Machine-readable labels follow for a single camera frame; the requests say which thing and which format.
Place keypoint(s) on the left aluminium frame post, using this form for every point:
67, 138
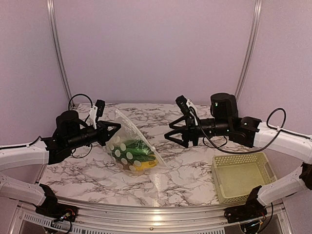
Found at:
57, 47

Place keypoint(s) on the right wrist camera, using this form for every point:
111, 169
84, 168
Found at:
186, 106

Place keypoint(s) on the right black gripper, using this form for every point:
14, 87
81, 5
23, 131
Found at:
185, 131

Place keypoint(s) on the light green fake cucumber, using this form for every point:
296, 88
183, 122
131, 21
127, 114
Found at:
149, 157

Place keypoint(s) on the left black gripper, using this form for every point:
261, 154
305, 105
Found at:
104, 135

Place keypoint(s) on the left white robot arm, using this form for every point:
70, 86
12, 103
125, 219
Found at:
16, 156

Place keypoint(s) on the dark green fake cucumber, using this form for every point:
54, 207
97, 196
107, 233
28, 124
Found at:
137, 148

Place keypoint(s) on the pale green plastic basket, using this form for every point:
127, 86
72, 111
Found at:
236, 175

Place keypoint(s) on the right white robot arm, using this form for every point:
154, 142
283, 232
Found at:
291, 152

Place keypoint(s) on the front aluminium rail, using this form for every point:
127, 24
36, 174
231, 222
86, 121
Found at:
97, 218

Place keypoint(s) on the right aluminium frame post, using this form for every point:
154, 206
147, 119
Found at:
250, 47

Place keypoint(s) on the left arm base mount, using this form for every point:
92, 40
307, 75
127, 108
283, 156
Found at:
52, 208

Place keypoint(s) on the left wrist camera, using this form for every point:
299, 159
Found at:
96, 112

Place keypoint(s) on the aluminium frame post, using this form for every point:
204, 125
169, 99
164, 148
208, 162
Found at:
250, 47
57, 47

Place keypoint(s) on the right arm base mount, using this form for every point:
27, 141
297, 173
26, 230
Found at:
250, 210

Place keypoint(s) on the clear polka-dot zip bag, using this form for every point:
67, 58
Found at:
128, 131

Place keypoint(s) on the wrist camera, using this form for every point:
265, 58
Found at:
96, 112
186, 106

